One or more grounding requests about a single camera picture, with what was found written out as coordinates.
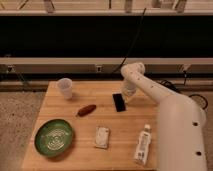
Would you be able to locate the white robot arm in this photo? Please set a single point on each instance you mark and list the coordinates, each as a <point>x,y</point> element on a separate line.
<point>180,143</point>

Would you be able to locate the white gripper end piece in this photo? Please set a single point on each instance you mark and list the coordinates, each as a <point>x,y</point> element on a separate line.
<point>128,90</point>

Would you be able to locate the green ceramic bowl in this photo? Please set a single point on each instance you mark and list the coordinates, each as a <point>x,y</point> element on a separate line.
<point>54,137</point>

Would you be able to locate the white plastic bottle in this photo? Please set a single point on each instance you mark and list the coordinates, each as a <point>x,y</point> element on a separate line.
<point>142,148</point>

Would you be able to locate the brown sausage-shaped object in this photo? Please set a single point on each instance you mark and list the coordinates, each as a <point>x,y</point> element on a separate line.
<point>86,110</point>

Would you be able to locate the clear plastic cup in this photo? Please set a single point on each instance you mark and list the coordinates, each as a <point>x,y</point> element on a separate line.
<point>65,87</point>

